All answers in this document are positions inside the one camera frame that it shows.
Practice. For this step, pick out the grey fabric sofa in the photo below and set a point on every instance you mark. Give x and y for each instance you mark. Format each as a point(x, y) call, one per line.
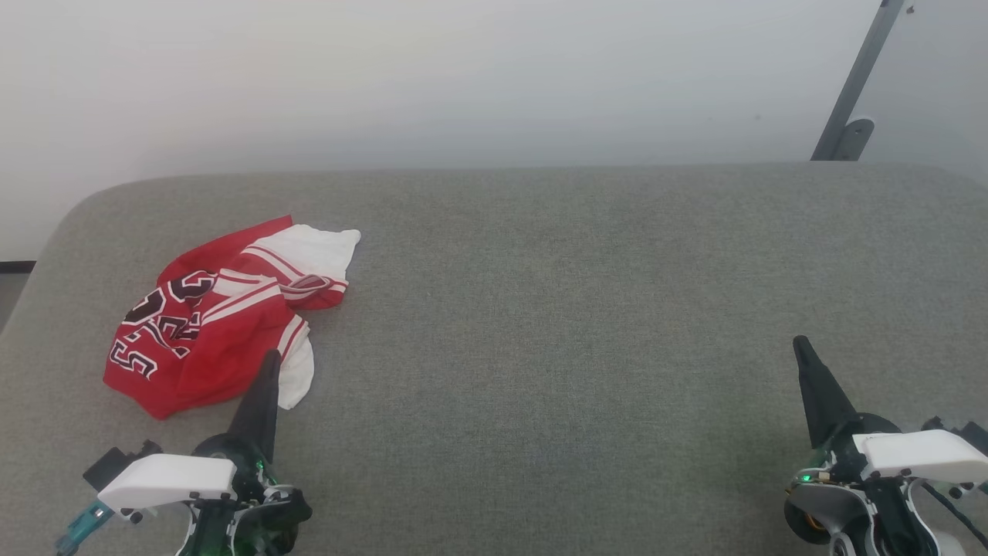
point(540, 309)

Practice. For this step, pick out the grey metal bar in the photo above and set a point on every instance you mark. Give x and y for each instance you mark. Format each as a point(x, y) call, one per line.
point(864, 66)

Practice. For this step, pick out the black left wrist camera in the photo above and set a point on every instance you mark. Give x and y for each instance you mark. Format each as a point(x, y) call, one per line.
point(116, 463)

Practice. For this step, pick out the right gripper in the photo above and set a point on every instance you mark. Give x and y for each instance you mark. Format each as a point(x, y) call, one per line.
point(845, 459)

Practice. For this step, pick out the red Bulls basketball jersey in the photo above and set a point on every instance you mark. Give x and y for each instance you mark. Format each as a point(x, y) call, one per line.
point(208, 355)

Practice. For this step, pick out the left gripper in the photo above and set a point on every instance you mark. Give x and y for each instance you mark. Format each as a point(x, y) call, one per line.
point(251, 475)

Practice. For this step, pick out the teal camera adapter board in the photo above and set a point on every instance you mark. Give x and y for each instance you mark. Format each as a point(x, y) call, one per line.
point(81, 525)

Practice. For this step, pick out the grey metal bracket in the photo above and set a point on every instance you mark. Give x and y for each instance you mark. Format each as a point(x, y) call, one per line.
point(853, 139)

